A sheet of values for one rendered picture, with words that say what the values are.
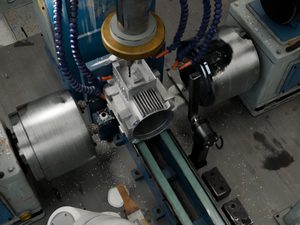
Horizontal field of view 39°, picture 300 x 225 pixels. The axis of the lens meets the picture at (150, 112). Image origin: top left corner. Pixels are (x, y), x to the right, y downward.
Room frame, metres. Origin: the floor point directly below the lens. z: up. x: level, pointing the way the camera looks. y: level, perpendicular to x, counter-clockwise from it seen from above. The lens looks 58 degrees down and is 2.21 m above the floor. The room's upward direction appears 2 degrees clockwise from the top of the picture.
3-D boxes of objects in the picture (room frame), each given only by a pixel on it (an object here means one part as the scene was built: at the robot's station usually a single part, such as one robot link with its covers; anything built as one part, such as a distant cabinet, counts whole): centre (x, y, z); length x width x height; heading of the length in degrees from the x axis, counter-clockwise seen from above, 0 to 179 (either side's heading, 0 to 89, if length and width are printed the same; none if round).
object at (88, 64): (0.93, 0.11, 0.97); 0.30 x 0.11 x 0.34; 120
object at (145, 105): (0.79, 0.04, 1.01); 0.20 x 0.19 x 0.19; 29
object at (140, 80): (0.82, 0.06, 1.11); 0.12 x 0.11 x 0.07; 29
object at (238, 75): (0.96, -0.25, 1.04); 0.41 x 0.25 x 0.25; 120
